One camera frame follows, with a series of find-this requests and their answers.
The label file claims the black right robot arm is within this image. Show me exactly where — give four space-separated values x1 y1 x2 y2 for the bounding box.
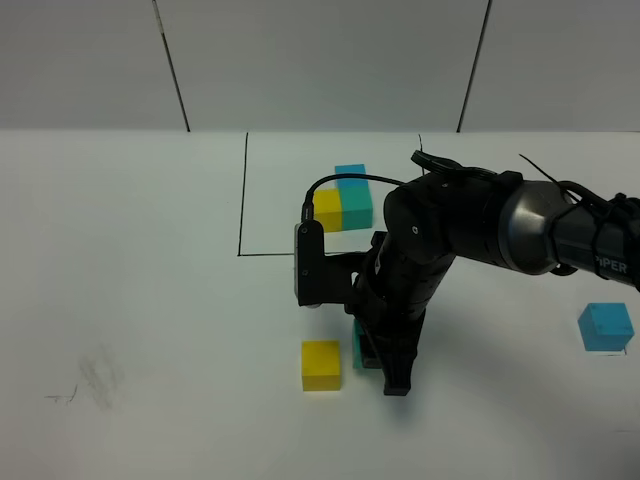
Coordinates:
347 172 639 396

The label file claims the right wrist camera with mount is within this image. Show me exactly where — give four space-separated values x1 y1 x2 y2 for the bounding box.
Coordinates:
294 220 367 307

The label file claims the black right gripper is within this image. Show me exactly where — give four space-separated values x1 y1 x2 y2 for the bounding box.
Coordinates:
345 232 453 396

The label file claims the blue template cube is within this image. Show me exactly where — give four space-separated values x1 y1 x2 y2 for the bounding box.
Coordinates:
334 164 368 190

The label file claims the black right camera cable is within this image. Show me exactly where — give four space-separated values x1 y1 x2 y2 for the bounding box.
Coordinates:
299 173 409 222

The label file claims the yellow template cube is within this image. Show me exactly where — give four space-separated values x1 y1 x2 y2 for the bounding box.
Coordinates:
313 188 343 233

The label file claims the green template cube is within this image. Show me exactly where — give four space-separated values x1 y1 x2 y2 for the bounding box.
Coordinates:
339 186 374 230

